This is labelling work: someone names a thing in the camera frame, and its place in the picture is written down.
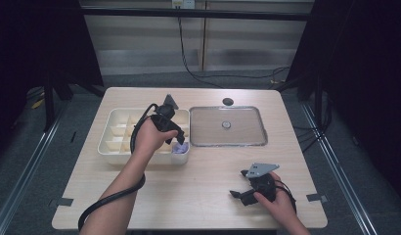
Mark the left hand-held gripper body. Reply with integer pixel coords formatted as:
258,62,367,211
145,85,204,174
151,93,181,135

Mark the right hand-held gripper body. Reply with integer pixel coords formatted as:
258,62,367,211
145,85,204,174
245,162,281,204

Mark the light purple sock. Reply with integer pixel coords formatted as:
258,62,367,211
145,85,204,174
171,141,190,156

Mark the cream compartment storage box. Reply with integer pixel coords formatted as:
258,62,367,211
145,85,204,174
97,107,192,166

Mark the person's left hand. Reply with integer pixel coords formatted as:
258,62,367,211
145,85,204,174
133,117,179,159

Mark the person's right hand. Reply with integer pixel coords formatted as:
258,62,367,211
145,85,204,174
252,171,298,227

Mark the transparent box lid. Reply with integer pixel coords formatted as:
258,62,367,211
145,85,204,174
189,105,269,148

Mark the grey tape strip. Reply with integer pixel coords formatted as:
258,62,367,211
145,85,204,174
306,193,330,203
48,197,74,209

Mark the black horizontal bar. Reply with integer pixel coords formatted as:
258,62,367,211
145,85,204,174
79,7,315,22

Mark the black metal stand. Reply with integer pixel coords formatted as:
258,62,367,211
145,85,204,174
42,62,57,132

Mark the yellow floor item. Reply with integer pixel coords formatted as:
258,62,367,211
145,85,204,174
30,98,45,111

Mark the dark curtain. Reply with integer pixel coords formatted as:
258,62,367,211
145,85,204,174
0,0,105,158
285,0,401,210

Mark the right hand-held gripper black cable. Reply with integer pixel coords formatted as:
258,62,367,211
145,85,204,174
274,179,298,213

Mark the hand-held gripper black cable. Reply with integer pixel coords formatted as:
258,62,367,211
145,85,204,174
77,103,159,231
274,179,298,213

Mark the left hand-held gripper black cable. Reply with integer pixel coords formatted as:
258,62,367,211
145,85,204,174
77,103,159,231

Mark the long black power cable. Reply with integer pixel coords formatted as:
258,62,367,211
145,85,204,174
177,16,291,90

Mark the bundle of black floor cables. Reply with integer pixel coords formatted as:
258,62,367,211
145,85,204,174
291,91,334,154

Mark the metal floor rail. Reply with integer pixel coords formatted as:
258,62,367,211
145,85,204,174
0,107,68,235
300,102,380,235

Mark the white wall power outlet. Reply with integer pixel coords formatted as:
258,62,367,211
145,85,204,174
171,0,197,10

